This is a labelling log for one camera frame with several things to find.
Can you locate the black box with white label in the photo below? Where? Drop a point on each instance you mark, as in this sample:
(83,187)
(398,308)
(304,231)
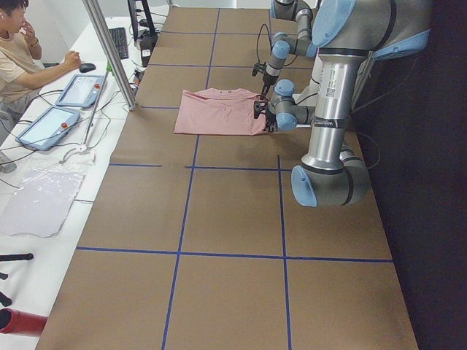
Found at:
(147,45)

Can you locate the metal reacher grabber tool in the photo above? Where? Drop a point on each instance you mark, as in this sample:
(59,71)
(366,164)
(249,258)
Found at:
(83,149)

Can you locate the red cylinder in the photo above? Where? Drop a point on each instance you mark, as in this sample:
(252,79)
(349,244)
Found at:
(16,322)

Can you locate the seated person in beige shirt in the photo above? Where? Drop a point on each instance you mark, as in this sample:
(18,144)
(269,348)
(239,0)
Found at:
(21,78)

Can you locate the aluminium frame post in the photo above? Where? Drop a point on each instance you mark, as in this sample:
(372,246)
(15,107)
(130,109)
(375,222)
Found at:
(100,25)

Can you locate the paper sheet in plastic sleeve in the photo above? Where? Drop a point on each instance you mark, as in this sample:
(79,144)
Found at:
(42,202)

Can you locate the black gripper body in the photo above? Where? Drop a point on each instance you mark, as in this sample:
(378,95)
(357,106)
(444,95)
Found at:
(265,81)
(269,121)

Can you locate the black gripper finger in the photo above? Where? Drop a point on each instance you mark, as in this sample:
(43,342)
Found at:
(265,90)

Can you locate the black keyboard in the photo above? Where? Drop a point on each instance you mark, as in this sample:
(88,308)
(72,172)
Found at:
(119,39)

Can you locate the black computer mouse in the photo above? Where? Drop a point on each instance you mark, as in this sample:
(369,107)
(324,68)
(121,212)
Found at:
(87,67)

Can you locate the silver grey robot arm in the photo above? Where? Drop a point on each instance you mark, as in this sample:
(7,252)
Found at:
(283,44)
(346,37)

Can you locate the light blue teach pendant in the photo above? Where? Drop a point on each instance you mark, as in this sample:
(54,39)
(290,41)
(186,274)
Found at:
(81,91)
(49,128)

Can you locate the pink Snoopy t-shirt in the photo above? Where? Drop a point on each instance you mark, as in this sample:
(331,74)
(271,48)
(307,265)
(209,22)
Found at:
(219,112)

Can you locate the black monitor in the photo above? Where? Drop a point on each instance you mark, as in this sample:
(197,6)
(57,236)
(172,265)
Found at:
(133,10)

